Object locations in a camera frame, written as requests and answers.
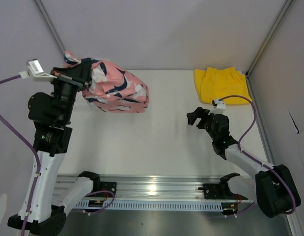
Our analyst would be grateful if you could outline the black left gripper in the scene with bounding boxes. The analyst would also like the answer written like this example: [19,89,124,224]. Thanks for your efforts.
[50,59,93,122]

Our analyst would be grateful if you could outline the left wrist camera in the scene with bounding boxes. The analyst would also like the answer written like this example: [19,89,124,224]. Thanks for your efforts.
[19,59,56,82]

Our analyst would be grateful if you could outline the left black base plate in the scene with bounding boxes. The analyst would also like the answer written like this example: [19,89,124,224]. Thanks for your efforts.
[97,181,117,198]

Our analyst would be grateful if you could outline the aluminium mounting rail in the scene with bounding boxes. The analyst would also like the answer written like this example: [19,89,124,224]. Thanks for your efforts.
[53,175,255,200]

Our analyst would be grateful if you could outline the corner frame post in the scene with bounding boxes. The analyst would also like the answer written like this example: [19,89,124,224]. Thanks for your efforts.
[32,0,65,58]
[245,0,296,78]

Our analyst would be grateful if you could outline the slotted cable duct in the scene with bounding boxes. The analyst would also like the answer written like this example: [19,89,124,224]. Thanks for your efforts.
[74,200,223,212]

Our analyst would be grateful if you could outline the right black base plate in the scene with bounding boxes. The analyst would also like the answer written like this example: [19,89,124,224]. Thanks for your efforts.
[197,183,247,200]

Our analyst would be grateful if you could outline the right side table rail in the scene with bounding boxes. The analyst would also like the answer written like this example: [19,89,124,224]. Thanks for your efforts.
[245,72,275,163]

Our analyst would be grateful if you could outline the yellow shorts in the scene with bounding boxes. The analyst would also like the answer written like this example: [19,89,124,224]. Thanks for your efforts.
[193,67,252,105]

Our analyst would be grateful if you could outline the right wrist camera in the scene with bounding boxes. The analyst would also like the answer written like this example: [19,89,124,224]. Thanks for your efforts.
[209,99,226,115]

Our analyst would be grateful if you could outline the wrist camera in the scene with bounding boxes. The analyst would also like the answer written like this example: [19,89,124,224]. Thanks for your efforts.
[209,99,226,115]
[19,59,56,82]

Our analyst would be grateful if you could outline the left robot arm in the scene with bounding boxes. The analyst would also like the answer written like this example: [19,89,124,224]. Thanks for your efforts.
[7,60,101,236]

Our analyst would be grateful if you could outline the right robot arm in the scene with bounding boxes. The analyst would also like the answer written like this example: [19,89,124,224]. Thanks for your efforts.
[187,107,301,218]

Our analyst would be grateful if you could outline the pink patterned shorts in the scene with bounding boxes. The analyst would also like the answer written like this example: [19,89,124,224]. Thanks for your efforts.
[64,51,149,113]

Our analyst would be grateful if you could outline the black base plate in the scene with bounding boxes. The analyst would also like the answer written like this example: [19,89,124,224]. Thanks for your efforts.
[197,183,247,200]
[97,181,117,198]

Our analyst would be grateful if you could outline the right corner frame post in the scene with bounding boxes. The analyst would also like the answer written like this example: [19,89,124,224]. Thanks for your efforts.
[245,0,296,78]

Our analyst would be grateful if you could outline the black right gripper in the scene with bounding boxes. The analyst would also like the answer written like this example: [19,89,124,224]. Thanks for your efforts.
[186,107,217,141]

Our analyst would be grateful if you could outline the left corner frame post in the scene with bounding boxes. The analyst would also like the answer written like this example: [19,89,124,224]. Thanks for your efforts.
[32,0,65,58]

